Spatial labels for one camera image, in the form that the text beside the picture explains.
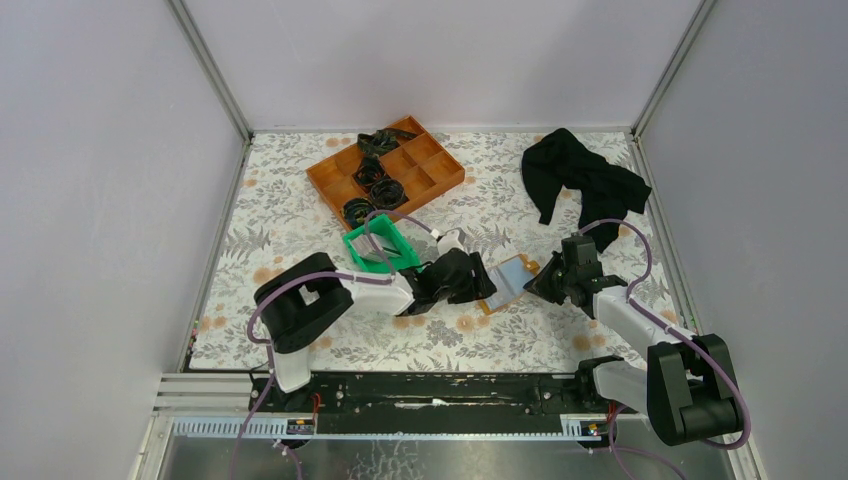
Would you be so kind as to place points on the stack of white cards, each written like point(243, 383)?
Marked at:
point(370, 246)

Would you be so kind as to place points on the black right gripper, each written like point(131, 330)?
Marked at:
point(539, 283)

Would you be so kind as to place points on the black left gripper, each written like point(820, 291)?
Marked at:
point(477, 287)

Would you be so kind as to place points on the rolled dark belt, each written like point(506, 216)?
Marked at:
point(356, 211)
point(387, 194)
point(369, 172)

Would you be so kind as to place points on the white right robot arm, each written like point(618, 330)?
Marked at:
point(688, 388)

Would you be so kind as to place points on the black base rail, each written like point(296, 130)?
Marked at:
point(380, 403)

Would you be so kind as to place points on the green plastic bin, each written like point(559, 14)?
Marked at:
point(382, 225)

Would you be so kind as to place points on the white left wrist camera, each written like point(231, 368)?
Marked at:
point(449, 240)

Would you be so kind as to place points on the black cloth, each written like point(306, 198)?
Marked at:
point(560, 161)

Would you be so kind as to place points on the wooden compartment tray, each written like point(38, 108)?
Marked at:
point(419, 163)

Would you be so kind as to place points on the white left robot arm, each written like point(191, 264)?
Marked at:
point(299, 305)

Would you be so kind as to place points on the orange leather card holder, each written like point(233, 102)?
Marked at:
point(509, 278)

